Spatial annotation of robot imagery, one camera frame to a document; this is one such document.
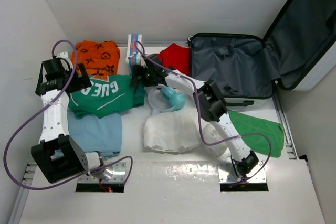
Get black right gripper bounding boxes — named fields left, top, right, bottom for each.
left=131, top=65, right=158, bottom=86

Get striped white wipes box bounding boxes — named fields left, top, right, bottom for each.
left=125, top=34, right=144, bottom=74

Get green Guess t-shirt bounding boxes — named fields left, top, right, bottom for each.
left=68, top=75, right=146, bottom=118

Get teal headphones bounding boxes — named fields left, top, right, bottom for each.
left=146, top=84, right=186, bottom=115

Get orange patterned cloth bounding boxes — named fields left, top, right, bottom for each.
left=76, top=40, right=120, bottom=76

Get red cloth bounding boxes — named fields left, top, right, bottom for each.
left=159, top=43, right=191, bottom=76

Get light blue shirt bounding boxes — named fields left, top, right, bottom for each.
left=68, top=110, right=122, bottom=158

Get white pleated skirt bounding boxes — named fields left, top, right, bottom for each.
left=143, top=108, right=201, bottom=154

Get white tissue roll pack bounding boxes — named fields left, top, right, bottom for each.
left=202, top=124, right=227, bottom=158

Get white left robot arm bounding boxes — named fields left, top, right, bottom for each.
left=31, top=52, right=103, bottom=183

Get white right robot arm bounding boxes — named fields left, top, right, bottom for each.
left=131, top=52, right=259, bottom=180

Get green towel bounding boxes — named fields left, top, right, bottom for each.
left=228, top=111, right=285, bottom=158

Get open grey suitcase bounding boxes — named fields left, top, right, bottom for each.
left=189, top=0, right=335, bottom=108

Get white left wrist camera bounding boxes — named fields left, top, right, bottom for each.
left=55, top=51, right=71, bottom=62

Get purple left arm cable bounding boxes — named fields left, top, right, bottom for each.
left=3, top=39, right=133, bottom=190

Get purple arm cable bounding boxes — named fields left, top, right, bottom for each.
left=3, top=39, right=133, bottom=190
left=134, top=40, right=272, bottom=186

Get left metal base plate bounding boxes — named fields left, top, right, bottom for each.
left=77, top=162, right=127, bottom=184

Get metal base plate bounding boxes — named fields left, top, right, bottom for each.
left=218, top=162, right=267, bottom=184
left=77, top=162, right=127, bottom=184

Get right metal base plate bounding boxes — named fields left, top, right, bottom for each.
left=218, top=162, right=267, bottom=184

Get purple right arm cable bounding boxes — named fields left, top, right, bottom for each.
left=134, top=40, right=272, bottom=186

